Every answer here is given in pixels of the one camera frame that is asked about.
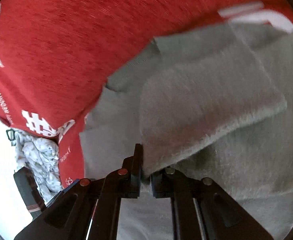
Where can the grey fleece garment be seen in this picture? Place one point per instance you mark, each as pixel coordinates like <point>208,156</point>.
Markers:
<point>213,102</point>

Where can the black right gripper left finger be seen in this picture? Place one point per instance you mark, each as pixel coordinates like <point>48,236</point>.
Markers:
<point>135,177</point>

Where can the dark grey box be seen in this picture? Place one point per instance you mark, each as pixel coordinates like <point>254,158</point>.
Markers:
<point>27,188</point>

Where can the red blanket with white print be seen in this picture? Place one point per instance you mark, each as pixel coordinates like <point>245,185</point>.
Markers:
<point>55,56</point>

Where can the white floral patterned cloth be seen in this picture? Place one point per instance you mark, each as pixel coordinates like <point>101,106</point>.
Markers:
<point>40,155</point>

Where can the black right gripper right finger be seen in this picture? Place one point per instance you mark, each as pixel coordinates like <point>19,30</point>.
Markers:
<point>157,185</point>

